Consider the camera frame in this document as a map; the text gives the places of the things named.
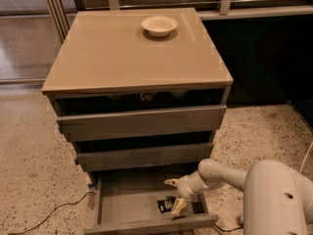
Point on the bottom grey open drawer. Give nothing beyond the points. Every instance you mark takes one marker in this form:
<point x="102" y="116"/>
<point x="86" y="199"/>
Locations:
<point x="126" y="203"/>

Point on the grey drawer cabinet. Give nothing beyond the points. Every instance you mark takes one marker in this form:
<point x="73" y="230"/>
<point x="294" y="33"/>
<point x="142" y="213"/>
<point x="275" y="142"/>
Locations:
<point x="110" y="64"/>

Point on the top grey drawer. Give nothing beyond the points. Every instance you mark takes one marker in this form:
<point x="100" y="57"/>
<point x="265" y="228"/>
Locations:
<point x="141" y="123"/>

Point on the middle grey drawer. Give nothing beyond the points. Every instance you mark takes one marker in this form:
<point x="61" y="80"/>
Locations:
<point x="168" y="155"/>

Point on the white bowl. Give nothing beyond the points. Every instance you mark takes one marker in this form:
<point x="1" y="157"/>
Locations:
<point x="159" y="26"/>

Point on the black rxbar chocolate wrapper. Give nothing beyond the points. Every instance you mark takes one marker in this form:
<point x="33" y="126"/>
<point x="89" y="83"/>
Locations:
<point x="165" y="205"/>

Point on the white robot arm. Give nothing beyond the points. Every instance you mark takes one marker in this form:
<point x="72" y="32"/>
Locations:
<point x="278" y="200"/>

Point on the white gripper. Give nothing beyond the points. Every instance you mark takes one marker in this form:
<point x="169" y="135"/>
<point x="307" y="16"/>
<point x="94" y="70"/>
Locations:
<point x="184" y="187"/>

